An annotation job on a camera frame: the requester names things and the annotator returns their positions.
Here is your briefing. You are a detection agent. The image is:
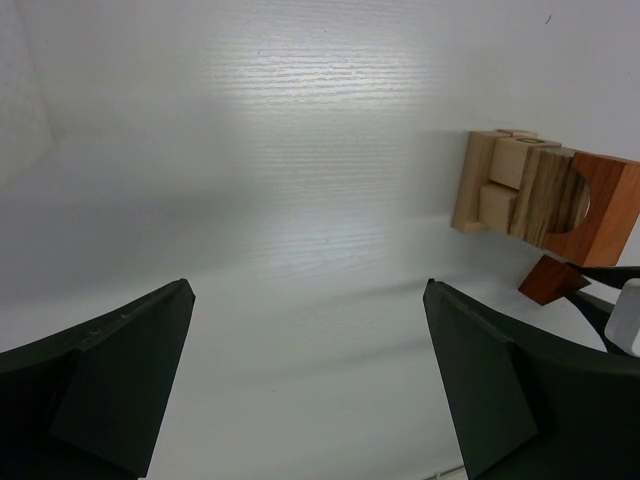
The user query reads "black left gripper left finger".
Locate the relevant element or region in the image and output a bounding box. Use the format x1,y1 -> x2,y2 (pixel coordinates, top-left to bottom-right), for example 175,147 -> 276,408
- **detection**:
1,279 -> 195,479

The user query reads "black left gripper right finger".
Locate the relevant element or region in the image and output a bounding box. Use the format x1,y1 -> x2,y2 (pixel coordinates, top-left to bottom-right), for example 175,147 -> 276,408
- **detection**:
423,279 -> 639,479

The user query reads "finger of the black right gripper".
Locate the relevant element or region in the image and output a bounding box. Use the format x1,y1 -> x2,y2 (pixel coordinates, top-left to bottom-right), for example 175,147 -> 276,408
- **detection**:
565,263 -> 640,289
569,291 -> 618,353

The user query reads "red-brown wooden triangle block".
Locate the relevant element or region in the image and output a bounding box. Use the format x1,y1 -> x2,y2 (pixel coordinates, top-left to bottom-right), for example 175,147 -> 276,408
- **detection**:
518,255 -> 591,306

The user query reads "red-brown wooden arch block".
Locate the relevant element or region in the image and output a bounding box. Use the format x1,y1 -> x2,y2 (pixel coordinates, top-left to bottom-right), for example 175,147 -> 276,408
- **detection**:
542,151 -> 639,267

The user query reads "small light wooden block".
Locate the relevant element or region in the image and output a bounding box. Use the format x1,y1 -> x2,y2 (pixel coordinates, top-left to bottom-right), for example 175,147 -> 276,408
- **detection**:
478,183 -> 518,234

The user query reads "light wooden letter cube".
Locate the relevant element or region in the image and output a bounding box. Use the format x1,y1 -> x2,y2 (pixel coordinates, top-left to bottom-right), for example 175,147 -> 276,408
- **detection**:
489,137 -> 561,190

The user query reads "striped brown wooden block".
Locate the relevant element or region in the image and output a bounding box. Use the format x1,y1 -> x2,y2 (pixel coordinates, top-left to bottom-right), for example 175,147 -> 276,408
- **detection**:
509,147 -> 590,247

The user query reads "light wooden long block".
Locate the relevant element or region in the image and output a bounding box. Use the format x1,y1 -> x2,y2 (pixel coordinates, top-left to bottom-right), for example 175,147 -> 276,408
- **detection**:
451,131 -> 500,233

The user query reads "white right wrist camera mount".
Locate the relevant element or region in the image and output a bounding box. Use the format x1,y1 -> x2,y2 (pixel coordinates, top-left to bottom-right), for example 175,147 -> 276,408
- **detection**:
605,279 -> 640,357

